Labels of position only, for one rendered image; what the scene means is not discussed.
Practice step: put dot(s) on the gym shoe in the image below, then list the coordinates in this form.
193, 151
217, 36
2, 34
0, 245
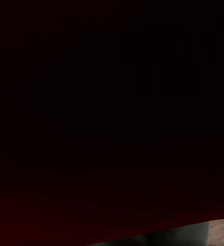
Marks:
111, 122

